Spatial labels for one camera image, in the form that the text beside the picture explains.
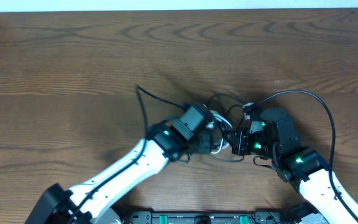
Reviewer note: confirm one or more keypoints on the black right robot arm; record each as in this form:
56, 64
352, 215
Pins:
272, 136

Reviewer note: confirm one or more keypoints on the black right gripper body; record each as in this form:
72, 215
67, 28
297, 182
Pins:
248, 144

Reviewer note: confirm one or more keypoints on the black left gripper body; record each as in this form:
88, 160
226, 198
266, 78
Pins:
204, 140

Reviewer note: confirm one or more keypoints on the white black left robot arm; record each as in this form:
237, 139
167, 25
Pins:
89, 201

